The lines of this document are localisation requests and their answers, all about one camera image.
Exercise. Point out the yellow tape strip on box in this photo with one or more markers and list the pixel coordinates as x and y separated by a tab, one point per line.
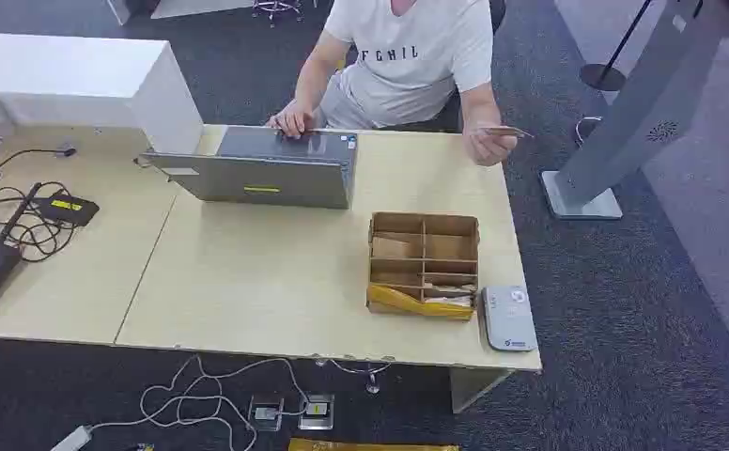
402	303

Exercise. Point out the pale desk leg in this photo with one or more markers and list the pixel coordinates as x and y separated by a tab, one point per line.
470	387

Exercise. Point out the chrome chair base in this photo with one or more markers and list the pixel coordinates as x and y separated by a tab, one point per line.
276	7

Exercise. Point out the brown card standing in box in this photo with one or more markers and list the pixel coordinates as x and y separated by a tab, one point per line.
390	248

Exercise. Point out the white power strip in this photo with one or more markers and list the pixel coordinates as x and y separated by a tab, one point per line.
72	439

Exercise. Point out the white cabinet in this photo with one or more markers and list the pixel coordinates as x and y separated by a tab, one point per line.
66	74

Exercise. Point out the grey laptop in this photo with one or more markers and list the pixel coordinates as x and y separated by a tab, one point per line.
265	177

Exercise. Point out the stack of cards in box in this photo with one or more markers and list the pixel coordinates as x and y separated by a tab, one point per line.
450	297

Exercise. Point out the brown card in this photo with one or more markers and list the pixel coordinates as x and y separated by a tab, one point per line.
509	132
390	248

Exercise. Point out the person's right hand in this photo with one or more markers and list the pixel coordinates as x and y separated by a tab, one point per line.
293	118

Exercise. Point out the person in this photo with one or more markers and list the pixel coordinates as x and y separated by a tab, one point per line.
414	74

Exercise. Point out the wooden compartment box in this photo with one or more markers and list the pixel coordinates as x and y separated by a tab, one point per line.
423	261

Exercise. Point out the black power adapter yellow label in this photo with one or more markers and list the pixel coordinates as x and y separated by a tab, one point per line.
66	209

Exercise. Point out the yellow tape on floor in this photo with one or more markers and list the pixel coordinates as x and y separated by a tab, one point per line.
371	446

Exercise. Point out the steel floor socket grey plug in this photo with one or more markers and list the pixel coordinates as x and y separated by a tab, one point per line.
266	413

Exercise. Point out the white panel furniture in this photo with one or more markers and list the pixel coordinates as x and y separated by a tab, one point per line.
196	6

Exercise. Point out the steel floor socket yellow label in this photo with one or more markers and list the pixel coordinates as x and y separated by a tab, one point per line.
316	411

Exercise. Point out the white card reader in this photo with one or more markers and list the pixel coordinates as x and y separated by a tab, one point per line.
509	318

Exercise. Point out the black stanchion post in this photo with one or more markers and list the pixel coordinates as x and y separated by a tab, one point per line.
601	77

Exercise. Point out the grey kiosk stand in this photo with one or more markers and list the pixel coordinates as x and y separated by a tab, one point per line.
644	106

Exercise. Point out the person's left hand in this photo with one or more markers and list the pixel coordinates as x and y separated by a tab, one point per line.
489	148

